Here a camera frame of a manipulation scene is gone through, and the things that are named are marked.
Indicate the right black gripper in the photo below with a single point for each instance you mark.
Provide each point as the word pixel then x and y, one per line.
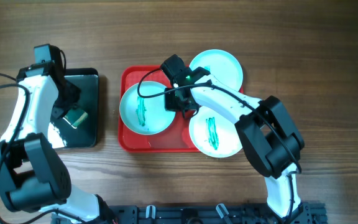
pixel 169 105

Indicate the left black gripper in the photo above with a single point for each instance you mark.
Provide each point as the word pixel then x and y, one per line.
pixel 77 93

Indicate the green yellow sponge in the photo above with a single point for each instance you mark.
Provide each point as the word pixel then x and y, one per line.
pixel 75 117

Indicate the white plate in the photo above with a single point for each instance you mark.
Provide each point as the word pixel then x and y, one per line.
pixel 145 116
pixel 223 65
pixel 213 135

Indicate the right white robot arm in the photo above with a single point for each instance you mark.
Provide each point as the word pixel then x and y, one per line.
pixel 268 135

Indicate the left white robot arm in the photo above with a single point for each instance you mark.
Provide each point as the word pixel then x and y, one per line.
pixel 33 178

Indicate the red plastic tray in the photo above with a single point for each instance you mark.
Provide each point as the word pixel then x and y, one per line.
pixel 175 138

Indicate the black water tray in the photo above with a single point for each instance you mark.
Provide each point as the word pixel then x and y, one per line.
pixel 60 134

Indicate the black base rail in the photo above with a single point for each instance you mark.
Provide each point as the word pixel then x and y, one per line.
pixel 253 213

